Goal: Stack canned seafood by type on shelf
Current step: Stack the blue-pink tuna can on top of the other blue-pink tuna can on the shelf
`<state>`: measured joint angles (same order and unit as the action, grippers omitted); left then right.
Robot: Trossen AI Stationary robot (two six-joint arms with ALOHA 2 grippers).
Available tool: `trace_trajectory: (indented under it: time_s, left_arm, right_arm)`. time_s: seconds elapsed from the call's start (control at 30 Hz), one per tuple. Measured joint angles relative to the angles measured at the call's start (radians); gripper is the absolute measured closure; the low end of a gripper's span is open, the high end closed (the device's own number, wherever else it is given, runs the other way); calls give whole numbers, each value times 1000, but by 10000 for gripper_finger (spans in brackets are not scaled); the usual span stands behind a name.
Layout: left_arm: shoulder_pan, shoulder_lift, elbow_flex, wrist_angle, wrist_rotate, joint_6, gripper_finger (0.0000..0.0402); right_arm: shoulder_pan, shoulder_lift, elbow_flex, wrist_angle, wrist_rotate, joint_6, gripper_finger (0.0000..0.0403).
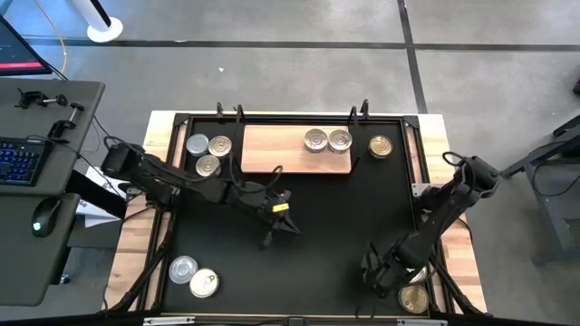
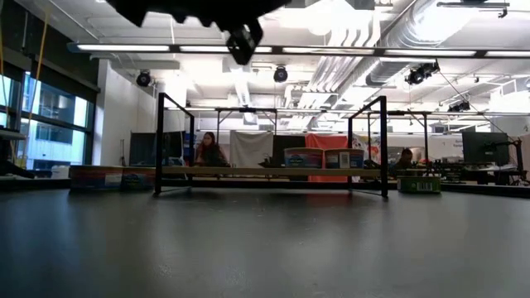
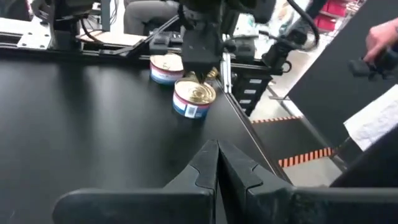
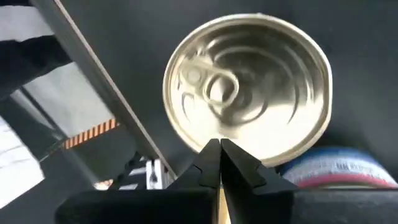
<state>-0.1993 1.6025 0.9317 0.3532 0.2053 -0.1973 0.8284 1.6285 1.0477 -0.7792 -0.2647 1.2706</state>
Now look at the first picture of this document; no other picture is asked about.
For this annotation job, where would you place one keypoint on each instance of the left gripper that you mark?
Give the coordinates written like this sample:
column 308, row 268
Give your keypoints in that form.
column 265, row 201

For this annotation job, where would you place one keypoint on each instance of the round-base floor stand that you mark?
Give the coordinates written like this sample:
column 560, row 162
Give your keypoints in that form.
column 105, row 31

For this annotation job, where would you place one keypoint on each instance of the light-green can silver lid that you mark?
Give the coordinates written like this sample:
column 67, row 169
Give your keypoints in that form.
column 183, row 270
column 197, row 145

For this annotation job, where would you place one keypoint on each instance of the backlit black keyboard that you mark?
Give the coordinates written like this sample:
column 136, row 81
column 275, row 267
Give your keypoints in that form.
column 20, row 160

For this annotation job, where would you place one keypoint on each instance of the dark grey desk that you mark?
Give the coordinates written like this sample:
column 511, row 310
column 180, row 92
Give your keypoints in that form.
column 27, row 262

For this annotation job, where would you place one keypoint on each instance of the white mount bracket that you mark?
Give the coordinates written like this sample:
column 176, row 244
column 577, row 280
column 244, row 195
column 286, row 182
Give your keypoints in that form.
column 420, row 189

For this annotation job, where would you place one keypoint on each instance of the blue can silver pull-tab lid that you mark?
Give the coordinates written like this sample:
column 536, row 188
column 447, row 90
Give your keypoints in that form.
column 422, row 275

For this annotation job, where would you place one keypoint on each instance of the black metal desk frame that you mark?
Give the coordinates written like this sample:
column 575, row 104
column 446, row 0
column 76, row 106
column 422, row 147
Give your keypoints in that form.
column 550, row 204

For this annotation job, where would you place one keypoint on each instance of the black table rig frame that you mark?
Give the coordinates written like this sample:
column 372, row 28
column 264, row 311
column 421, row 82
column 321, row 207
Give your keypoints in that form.
column 294, row 117

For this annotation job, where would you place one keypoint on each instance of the white paper sheet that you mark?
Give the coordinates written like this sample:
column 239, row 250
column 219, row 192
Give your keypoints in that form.
column 97, row 215

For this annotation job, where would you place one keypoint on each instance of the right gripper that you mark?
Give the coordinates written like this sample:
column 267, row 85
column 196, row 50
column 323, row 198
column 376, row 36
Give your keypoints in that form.
column 401, row 262

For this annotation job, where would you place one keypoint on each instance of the black computer mouse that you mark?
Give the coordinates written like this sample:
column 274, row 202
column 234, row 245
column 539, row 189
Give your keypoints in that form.
column 45, row 217

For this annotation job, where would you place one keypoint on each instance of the black monitor red stripe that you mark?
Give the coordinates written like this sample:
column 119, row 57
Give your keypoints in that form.
column 18, row 50

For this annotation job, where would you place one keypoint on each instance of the black table edge clamp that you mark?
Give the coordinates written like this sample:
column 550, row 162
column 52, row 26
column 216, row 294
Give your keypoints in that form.
column 364, row 109
column 219, row 111

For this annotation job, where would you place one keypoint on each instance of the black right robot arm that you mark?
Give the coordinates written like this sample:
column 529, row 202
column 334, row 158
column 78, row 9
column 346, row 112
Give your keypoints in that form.
column 453, row 204

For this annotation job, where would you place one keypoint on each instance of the blue-label seafood can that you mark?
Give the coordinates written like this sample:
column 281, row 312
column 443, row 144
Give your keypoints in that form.
column 220, row 146
column 208, row 165
column 316, row 140
column 340, row 140

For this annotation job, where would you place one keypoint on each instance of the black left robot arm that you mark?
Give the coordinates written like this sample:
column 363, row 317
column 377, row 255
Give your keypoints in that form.
column 149, row 172

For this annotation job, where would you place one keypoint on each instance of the can with gold pull-tab lid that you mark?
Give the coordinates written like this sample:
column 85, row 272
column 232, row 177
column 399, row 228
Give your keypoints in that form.
column 413, row 299

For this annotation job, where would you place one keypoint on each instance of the dark-green can gold lid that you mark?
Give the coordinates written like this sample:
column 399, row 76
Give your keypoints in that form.
column 380, row 146

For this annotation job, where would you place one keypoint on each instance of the black desk clamp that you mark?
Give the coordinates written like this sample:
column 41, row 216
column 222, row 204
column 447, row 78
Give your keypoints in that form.
column 59, row 129
column 31, row 97

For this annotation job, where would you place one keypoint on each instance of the gold-lid can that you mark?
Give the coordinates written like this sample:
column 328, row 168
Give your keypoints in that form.
column 204, row 283

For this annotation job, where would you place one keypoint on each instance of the wooden cutting board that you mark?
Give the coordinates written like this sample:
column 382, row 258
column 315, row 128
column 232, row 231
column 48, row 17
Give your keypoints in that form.
column 281, row 149

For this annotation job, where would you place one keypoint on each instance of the silver metal bracket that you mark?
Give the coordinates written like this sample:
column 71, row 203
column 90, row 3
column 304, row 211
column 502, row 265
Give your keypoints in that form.
column 421, row 322
column 167, row 321

